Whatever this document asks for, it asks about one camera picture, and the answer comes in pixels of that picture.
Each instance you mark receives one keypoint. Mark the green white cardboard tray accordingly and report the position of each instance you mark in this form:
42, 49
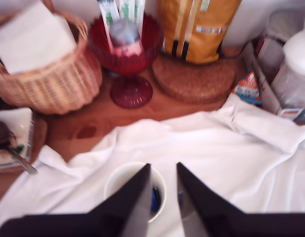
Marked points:
261, 76

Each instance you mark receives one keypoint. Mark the red glass pedestal bowl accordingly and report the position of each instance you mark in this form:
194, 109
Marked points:
129, 64

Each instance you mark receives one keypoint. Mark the silver food can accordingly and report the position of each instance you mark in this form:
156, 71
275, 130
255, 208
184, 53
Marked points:
278, 37

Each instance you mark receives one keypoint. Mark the white square plate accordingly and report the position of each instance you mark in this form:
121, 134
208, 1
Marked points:
16, 128

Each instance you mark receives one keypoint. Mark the yellow coffee bag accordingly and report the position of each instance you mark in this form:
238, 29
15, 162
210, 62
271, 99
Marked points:
197, 32

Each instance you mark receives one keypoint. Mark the white cloth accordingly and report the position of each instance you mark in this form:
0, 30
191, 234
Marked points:
204, 148

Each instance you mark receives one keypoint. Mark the metal spoon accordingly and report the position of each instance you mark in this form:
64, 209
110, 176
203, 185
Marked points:
23, 163

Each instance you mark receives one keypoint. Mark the round cork trivet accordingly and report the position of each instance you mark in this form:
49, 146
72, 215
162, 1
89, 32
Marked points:
194, 81

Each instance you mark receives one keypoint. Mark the white paper sheet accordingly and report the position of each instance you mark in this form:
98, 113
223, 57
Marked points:
31, 42

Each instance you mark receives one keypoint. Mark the dark round food piece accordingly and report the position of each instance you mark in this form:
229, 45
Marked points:
2, 134

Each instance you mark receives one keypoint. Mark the white dome security camera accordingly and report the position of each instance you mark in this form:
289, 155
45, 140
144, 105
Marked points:
299, 49

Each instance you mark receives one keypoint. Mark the white green sachet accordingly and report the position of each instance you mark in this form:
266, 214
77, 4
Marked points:
131, 12
105, 19

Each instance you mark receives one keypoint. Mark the green illustrated coffee cup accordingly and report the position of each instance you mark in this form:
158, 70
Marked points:
118, 177

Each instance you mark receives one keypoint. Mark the blue coffee capsule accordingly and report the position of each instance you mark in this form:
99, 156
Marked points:
156, 200

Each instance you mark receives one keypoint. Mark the small orange triangular pack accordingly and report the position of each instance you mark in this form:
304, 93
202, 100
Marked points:
248, 89

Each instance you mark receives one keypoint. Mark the small jar grey lid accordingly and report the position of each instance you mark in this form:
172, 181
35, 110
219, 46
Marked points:
124, 37

